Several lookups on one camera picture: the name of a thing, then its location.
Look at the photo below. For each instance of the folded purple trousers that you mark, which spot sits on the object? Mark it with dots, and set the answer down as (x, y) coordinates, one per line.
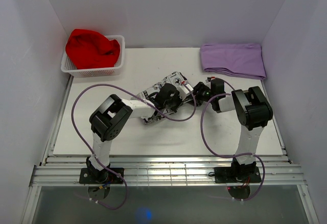
(236, 60)

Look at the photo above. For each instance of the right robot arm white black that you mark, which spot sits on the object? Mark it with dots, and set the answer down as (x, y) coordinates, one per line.
(253, 113)

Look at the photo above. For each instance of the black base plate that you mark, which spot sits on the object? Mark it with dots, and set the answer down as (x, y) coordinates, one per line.
(116, 175)
(228, 175)

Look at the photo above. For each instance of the newspaper print trousers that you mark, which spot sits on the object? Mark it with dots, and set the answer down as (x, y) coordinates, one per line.
(175, 78)

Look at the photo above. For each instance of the white plastic basket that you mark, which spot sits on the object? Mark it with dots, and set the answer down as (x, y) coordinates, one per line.
(67, 65)

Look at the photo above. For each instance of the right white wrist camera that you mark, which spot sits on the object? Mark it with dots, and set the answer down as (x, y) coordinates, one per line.
(208, 79)

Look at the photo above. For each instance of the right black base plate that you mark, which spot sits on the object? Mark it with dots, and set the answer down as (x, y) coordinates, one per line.
(228, 175)

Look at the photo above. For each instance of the red trousers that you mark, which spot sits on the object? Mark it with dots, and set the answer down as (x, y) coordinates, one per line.
(89, 50)

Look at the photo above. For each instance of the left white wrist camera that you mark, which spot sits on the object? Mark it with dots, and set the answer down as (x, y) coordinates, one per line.
(185, 90)

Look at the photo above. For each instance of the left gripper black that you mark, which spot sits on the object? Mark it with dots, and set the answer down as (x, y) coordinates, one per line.
(177, 95)

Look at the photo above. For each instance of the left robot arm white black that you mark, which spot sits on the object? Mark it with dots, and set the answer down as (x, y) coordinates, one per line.
(111, 116)

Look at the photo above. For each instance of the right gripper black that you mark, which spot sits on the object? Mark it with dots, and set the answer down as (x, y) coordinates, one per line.
(199, 87)

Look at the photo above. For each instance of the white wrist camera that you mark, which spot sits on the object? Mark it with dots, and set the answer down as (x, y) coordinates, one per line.
(208, 79)
(185, 90)

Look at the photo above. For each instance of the aluminium rail frame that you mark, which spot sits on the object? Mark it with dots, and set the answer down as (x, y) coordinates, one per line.
(146, 171)

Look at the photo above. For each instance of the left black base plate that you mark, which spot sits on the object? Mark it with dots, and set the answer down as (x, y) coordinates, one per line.
(116, 175)

